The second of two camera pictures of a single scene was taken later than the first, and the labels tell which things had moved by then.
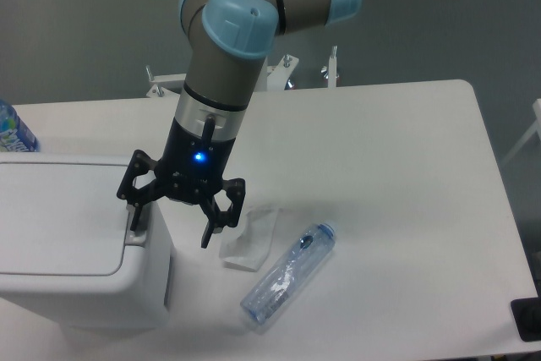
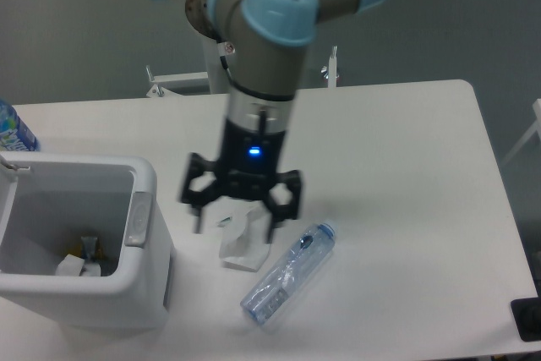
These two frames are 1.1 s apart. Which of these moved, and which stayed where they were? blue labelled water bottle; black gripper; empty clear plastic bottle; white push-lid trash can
Moved: black gripper
Stayed: empty clear plastic bottle; white push-lid trash can; blue labelled water bottle
